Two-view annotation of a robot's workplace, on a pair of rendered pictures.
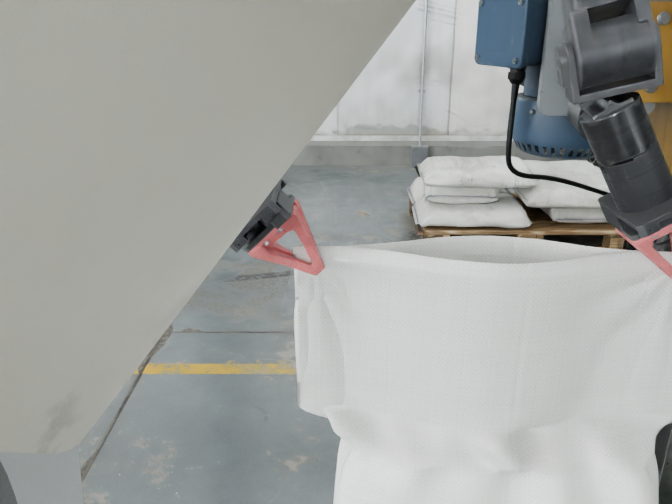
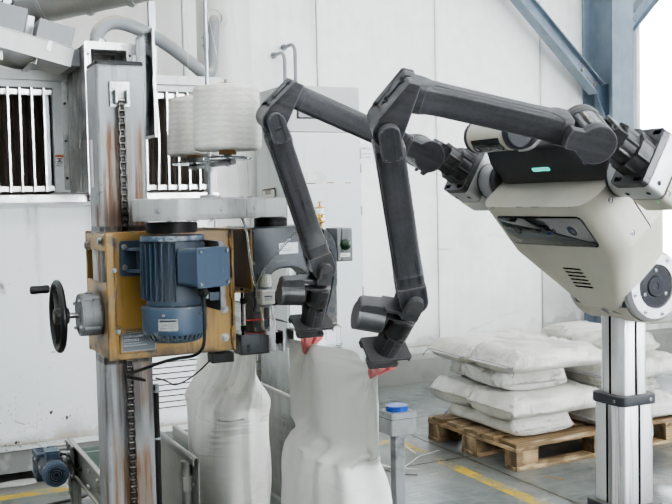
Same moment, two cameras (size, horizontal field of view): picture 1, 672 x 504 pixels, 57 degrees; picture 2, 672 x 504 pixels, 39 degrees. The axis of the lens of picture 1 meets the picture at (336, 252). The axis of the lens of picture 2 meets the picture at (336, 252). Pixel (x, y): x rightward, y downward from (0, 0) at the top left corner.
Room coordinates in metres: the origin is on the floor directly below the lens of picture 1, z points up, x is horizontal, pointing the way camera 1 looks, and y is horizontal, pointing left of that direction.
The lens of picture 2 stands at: (1.60, 1.85, 1.40)
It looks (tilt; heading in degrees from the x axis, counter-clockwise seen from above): 3 degrees down; 244
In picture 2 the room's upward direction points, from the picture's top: 1 degrees counter-clockwise
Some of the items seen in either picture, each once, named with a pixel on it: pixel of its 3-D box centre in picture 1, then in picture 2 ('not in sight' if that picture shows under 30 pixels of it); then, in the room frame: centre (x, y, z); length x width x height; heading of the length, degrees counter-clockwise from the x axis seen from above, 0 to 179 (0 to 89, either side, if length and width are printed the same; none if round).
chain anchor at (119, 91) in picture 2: not in sight; (120, 93); (1.02, -0.52, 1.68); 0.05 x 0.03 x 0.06; 0
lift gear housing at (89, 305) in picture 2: not in sight; (87, 313); (1.10, -0.57, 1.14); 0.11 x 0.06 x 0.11; 90
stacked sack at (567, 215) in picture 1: (569, 199); not in sight; (3.73, -1.46, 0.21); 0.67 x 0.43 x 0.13; 0
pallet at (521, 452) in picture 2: not in sight; (554, 427); (-1.94, -2.53, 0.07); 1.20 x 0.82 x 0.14; 2
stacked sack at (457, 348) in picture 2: not in sight; (490, 344); (-1.63, -2.72, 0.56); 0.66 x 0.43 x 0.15; 177
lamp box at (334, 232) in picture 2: not in sight; (338, 244); (0.43, -0.51, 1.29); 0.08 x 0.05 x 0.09; 90
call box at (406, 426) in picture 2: not in sight; (397, 421); (0.33, -0.37, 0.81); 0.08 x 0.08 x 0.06; 0
